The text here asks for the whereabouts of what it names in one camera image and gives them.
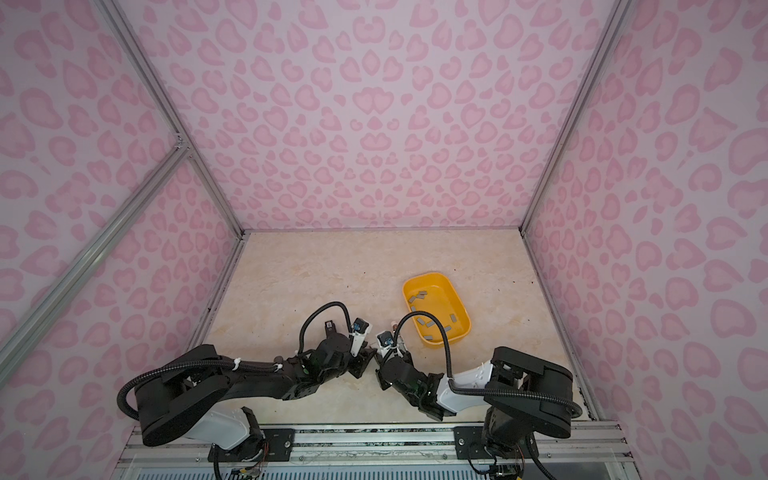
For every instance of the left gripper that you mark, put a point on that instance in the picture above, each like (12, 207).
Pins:
(363, 360)

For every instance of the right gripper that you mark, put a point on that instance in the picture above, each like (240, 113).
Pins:
(380, 375)

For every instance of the yellow plastic tray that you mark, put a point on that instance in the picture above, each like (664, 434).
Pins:
(441, 300)

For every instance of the black stapler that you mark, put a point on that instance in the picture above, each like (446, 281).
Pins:
(330, 328)

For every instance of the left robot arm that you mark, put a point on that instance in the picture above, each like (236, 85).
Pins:
(176, 400)

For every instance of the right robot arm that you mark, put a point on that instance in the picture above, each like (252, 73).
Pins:
(523, 394)

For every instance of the aluminium mounting rail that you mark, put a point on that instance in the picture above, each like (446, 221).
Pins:
(595, 450)

